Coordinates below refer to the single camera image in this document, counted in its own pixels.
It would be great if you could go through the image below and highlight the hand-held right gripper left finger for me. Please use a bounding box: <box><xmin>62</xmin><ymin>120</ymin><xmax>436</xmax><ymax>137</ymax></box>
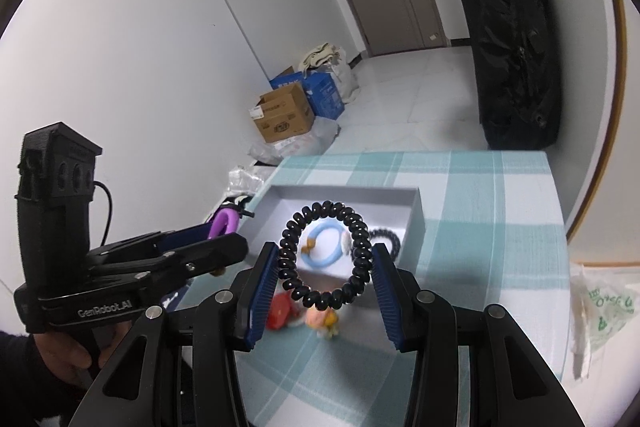
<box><xmin>67</xmin><ymin>242</ymin><xmax>280</xmax><ymax>427</ymax></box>

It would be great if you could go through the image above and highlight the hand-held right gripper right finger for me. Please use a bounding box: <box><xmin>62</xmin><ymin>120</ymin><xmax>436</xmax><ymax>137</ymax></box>
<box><xmin>371</xmin><ymin>243</ymin><xmax>586</xmax><ymax>427</ymax></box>

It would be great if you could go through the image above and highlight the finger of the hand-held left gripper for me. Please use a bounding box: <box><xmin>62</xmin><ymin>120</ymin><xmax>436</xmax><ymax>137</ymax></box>
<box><xmin>87</xmin><ymin>223</ymin><xmax>221</xmax><ymax>265</ymax></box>
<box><xmin>90</xmin><ymin>234</ymin><xmax>249</xmax><ymax>293</ymax></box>

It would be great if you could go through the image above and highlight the purple ring bracelet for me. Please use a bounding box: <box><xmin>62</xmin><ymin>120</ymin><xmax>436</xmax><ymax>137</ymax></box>
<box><xmin>209</xmin><ymin>205</ymin><xmax>241</xmax><ymax>242</ymax></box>

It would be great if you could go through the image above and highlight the black spiral bracelet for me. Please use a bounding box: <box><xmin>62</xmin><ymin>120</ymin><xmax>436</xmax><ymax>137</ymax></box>
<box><xmin>276</xmin><ymin>201</ymin><xmax>373</xmax><ymax>310</ymax></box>

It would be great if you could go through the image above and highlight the grey cardboard jewelry box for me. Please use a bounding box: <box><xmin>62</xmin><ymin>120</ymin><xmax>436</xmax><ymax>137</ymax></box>
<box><xmin>247</xmin><ymin>184</ymin><xmax>426</xmax><ymax>295</ymax></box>

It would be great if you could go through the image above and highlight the person's left forearm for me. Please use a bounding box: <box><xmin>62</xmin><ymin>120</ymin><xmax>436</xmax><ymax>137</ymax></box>
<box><xmin>0</xmin><ymin>331</ymin><xmax>86</xmax><ymax>427</ymax></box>

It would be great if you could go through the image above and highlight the person's left hand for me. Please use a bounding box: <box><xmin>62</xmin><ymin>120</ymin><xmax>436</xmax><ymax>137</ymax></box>
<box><xmin>32</xmin><ymin>324</ymin><xmax>128</xmax><ymax>390</ymax></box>

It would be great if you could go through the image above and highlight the red round ornament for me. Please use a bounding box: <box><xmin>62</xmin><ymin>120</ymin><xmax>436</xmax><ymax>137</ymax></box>
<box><xmin>265</xmin><ymin>292</ymin><xmax>301</xmax><ymax>332</ymax></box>

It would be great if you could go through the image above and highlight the small orange toy charm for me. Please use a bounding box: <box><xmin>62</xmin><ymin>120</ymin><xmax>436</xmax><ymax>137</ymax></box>
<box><xmin>305</xmin><ymin>307</ymin><xmax>341</xmax><ymax>338</ymax></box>

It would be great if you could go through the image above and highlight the crumpled plastic wrap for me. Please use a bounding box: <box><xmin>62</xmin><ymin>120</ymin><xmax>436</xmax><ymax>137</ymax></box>
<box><xmin>227</xmin><ymin>166</ymin><xmax>266</xmax><ymax>202</ymax></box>

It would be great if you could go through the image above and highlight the teal checkered tablecloth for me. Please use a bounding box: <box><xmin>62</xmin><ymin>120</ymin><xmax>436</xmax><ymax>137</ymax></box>
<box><xmin>175</xmin><ymin>151</ymin><xmax>573</xmax><ymax>427</ymax></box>

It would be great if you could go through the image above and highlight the clear plastic bag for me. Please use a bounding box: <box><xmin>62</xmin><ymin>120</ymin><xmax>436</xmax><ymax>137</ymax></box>
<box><xmin>249</xmin><ymin>119</ymin><xmax>341</xmax><ymax>165</ymax></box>

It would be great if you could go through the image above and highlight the brown cardboard box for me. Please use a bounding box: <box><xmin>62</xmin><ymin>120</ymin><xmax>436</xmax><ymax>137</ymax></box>
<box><xmin>249</xmin><ymin>82</ymin><xmax>316</xmax><ymax>144</ymax></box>

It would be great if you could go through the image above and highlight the blue cardboard box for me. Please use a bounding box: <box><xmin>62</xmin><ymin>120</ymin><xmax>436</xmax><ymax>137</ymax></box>
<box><xmin>269</xmin><ymin>67</ymin><xmax>347</xmax><ymax>120</ymax></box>

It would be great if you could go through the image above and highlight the green printed plastic bag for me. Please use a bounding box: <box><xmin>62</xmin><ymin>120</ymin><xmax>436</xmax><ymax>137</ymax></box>
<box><xmin>570</xmin><ymin>262</ymin><xmax>640</xmax><ymax>380</ymax></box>

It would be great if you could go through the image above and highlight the white plastic bag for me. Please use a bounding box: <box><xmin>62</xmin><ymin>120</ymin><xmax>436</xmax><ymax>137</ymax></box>
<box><xmin>330</xmin><ymin>57</ymin><xmax>361</xmax><ymax>105</ymax></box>

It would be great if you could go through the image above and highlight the beige cloth bag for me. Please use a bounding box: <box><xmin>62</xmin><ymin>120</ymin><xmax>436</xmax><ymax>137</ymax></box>
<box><xmin>298</xmin><ymin>42</ymin><xmax>347</xmax><ymax>72</ymax></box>

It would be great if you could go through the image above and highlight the large black bag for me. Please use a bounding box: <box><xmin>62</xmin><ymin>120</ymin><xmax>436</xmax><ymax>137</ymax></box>
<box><xmin>461</xmin><ymin>0</ymin><xmax>561</xmax><ymax>151</ymax></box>

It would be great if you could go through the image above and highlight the black hair tie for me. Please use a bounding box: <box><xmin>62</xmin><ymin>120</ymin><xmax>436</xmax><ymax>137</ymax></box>
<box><xmin>368</xmin><ymin>228</ymin><xmax>403</xmax><ymax>264</ymax></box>

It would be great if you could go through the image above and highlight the black cable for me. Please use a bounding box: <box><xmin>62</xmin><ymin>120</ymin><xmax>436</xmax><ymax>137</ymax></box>
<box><xmin>92</xmin><ymin>181</ymin><xmax>113</xmax><ymax>248</ymax></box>

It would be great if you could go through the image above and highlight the light blue ring bracelet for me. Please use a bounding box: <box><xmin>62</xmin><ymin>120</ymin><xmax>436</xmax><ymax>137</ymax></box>
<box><xmin>305</xmin><ymin>223</ymin><xmax>357</xmax><ymax>269</ymax></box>

